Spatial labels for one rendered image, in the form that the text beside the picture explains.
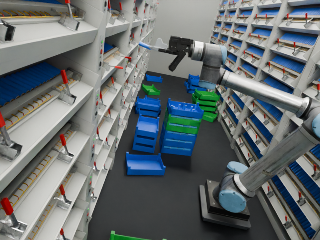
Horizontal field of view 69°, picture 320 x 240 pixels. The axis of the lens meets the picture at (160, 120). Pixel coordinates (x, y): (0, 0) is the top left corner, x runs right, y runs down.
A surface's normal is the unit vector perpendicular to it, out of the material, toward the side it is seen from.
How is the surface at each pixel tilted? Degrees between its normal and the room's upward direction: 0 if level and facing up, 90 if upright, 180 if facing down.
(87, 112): 90
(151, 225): 0
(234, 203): 95
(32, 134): 18
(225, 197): 95
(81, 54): 90
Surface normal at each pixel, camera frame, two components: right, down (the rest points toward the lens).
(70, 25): -0.03, 0.41
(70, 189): 0.48, -0.79
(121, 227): 0.19, -0.89
